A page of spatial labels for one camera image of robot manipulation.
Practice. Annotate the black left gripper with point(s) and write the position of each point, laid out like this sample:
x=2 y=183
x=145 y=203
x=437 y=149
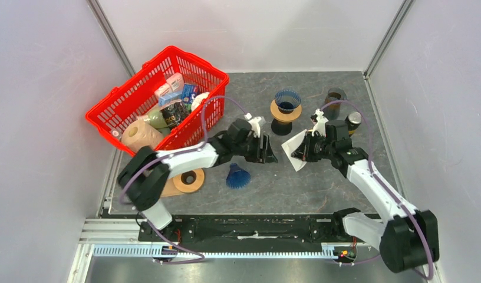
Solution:
x=264 y=155

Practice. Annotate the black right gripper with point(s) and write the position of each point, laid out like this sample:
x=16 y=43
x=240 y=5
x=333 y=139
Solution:
x=303 y=151

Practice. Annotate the white paper coffee filter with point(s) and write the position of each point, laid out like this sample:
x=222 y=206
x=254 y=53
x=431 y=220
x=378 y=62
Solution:
x=290 y=146

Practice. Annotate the wooden dripper ring holder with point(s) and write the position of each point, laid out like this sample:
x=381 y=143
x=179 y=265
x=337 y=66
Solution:
x=279 y=116

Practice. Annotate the blue glass dripper cone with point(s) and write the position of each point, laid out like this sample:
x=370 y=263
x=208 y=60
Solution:
x=287 y=100

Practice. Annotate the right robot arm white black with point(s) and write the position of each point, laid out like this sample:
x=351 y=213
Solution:
x=405 y=237

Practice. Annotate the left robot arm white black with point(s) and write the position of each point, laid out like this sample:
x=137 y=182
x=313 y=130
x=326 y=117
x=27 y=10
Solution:
x=143 y=179

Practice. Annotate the brown paper coffee filter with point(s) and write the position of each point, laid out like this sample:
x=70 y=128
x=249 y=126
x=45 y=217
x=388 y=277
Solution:
x=170 y=190

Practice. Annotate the black carafe red band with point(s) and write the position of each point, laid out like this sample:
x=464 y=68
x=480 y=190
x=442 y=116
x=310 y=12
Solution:
x=281 y=128

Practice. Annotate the black drink can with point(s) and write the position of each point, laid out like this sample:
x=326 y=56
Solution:
x=353 y=122

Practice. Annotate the grey glass carafe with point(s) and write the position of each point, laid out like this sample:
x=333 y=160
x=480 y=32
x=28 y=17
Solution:
x=332 y=112

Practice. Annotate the white round object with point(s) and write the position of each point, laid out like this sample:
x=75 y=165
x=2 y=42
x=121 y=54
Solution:
x=198 y=100

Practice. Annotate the blue white box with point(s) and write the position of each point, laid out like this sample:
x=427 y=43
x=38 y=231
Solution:
x=186 y=94

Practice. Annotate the dark snack bag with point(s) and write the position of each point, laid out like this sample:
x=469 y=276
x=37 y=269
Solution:
x=175 y=113

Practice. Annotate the pink white pack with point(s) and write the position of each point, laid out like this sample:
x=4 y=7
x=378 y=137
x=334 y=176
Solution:
x=175 y=83

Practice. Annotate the green pear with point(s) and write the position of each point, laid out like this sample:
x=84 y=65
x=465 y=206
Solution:
x=155 y=118

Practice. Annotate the beige toilet paper roll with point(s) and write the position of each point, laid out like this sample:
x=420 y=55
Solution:
x=140 y=134

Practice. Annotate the red plastic shopping basket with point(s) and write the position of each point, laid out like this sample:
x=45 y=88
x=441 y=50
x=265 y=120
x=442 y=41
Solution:
x=121 y=106

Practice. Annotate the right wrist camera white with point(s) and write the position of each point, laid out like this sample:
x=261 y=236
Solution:
x=319 y=121

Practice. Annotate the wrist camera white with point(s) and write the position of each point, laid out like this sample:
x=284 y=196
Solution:
x=256 y=123
x=319 y=121

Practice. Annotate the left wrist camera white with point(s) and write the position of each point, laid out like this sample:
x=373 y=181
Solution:
x=256 y=123

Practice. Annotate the black mounting base rail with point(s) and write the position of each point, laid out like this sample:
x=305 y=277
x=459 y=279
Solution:
x=276 y=235

